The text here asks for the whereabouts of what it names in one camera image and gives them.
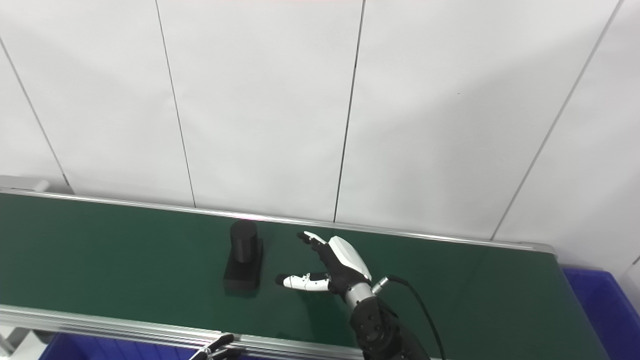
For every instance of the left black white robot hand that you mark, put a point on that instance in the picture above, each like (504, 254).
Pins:
(215, 352)

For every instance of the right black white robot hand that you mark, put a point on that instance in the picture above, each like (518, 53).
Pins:
(342, 265)

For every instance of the black cylinder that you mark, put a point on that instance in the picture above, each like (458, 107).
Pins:
(243, 260)

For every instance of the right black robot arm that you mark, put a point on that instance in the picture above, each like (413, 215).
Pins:
(380, 330)

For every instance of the blue plastic bin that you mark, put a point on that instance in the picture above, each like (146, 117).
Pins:
(610, 310)
(100, 349)

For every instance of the green conveyor belt with aluminium frame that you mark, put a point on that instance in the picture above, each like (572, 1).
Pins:
(125, 260)

